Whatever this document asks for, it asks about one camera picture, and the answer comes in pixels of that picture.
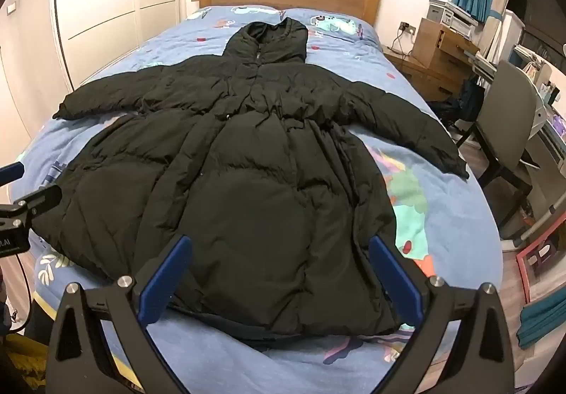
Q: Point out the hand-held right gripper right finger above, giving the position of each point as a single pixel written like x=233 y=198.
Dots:
x=395 y=283

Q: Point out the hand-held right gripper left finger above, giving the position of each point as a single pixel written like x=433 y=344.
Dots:
x=166 y=283

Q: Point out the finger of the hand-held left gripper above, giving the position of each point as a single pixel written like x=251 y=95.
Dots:
x=11 y=173
x=40 y=199

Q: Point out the black puffer coat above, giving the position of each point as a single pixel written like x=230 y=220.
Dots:
x=265 y=181

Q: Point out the blue printed bedspread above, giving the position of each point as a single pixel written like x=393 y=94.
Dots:
x=442 y=208

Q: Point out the teal cloth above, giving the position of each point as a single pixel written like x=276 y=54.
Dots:
x=544 y=318

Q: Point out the white desk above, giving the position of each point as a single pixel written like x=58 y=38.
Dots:
x=552 y=164

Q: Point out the dark backpack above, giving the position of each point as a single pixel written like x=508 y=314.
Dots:
x=468 y=97

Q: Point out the white wardrobe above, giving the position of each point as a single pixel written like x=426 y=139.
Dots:
x=110 y=0

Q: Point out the grey chair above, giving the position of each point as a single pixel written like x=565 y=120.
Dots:
x=499 y=111

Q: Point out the wooden nightstand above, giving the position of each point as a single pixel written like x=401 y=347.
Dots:
x=420 y=77

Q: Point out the cardboard box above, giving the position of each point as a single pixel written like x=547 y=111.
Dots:
x=435 y=44

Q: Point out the white printer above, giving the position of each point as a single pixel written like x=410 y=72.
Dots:
x=460 y=22

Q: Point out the grey storage box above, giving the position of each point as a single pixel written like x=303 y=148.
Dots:
x=437 y=11

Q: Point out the pink frame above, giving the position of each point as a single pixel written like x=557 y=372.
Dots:
x=521 y=270

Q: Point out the white wall switch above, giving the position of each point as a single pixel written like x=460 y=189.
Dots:
x=13 y=7

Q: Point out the wall socket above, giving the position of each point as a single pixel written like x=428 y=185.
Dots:
x=407 y=28

